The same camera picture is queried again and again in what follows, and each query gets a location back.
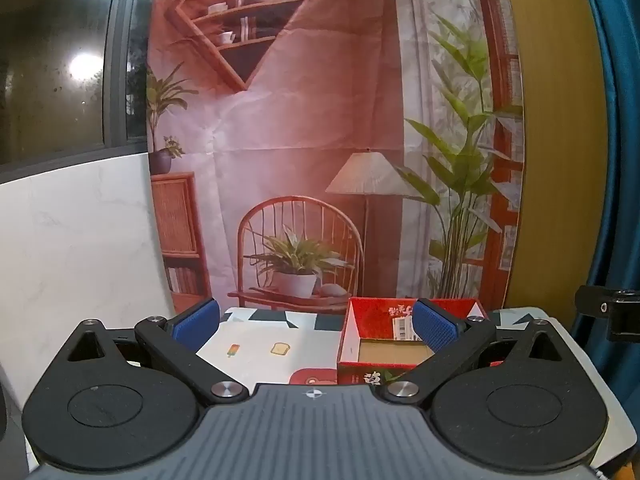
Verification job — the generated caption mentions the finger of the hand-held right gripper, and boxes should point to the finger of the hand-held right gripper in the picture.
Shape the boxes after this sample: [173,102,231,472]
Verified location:
[575,285,640,342]

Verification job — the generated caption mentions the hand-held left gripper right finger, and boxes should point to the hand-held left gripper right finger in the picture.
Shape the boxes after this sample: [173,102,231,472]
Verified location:
[382,297,588,405]

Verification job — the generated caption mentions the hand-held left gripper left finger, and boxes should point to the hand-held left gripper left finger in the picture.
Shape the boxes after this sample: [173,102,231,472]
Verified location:
[50,297,249,406]

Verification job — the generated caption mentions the red cardboard box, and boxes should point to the red cardboard box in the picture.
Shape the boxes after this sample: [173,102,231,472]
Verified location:
[336,297,505,387]

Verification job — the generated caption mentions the printed table mat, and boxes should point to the printed table mat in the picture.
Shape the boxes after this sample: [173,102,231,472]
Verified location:
[195,307,638,476]

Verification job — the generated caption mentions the blue curtain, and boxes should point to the blue curtain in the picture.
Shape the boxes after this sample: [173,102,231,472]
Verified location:
[570,0,640,376]

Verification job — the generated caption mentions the yellow wooden panel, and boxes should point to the yellow wooden panel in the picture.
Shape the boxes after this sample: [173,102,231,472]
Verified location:
[500,0,608,311]

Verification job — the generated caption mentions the printed room scene backdrop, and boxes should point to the printed room scene backdrop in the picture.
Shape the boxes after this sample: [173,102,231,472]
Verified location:
[146,0,525,313]

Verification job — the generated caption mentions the dark window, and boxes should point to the dark window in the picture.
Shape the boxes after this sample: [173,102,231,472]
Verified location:
[0,0,156,181]

